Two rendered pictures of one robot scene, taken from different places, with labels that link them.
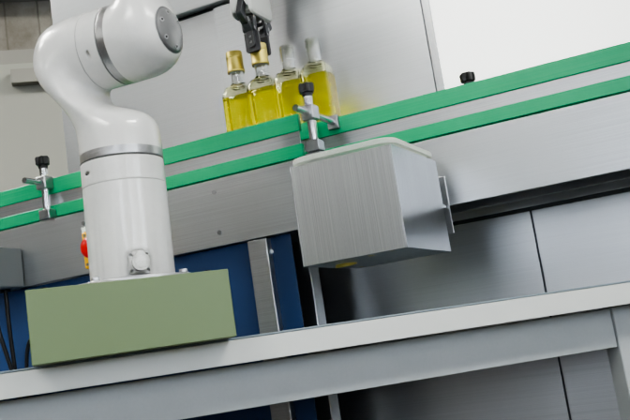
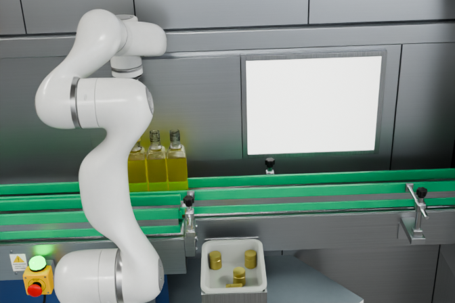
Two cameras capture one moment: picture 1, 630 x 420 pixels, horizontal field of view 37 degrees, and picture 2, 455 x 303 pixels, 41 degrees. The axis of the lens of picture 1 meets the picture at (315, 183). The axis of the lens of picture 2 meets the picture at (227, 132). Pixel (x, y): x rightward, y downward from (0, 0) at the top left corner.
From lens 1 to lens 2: 142 cm
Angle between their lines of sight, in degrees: 42
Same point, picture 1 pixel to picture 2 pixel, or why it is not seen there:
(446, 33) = (254, 118)
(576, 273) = not seen: hidden behind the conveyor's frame
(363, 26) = (198, 102)
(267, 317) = not seen: outside the picture
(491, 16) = (285, 115)
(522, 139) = (306, 226)
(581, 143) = (337, 232)
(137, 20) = (149, 288)
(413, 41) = (232, 119)
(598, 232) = not seen: hidden behind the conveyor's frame
